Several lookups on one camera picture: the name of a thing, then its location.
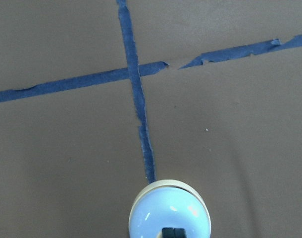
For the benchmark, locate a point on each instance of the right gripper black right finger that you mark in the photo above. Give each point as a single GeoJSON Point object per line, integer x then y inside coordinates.
{"type": "Point", "coordinates": [179, 233]}

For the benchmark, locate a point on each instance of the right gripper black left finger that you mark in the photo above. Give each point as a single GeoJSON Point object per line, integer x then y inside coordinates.
{"type": "Point", "coordinates": [167, 233]}

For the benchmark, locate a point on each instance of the blue bell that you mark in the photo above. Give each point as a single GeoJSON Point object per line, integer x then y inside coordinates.
{"type": "Point", "coordinates": [169, 203]}

